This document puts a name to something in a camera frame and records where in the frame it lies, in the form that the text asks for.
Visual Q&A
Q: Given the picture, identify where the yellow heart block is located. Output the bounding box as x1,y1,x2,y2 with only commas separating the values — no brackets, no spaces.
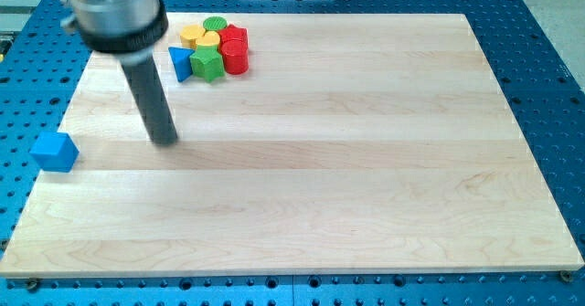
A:
195,31,221,49

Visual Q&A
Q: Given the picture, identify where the blue triangle block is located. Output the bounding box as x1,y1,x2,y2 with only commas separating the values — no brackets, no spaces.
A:
168,47,195,82

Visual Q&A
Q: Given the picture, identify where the blue perforated metal table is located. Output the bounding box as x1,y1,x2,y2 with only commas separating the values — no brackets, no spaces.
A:
1,0,584,305

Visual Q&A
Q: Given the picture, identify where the blue cube block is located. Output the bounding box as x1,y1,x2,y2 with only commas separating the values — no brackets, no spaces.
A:
29,132,80,173

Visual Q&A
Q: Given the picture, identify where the red star block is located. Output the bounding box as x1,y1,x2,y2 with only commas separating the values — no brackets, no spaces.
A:
218,24,249,47

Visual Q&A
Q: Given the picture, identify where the yellow hexagon block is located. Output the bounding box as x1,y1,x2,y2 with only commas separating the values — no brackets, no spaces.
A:
179,25,207,49

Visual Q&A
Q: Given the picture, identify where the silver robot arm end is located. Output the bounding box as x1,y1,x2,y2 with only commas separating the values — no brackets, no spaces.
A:
60,0,168,66

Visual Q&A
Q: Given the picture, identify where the green star block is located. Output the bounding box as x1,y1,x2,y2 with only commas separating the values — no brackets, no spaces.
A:
189,46,225,82

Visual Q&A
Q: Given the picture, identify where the green cylinder block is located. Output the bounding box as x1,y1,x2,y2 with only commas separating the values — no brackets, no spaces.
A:
203,16,228,31

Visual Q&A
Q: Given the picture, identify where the red cylinder block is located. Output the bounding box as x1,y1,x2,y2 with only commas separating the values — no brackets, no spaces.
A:
220,39,249,75

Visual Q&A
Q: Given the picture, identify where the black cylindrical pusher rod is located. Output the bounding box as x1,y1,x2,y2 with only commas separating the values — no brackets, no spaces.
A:
122,56,178,146

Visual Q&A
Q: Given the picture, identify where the wooden board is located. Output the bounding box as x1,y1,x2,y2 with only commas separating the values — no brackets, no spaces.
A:
1,13,583,279

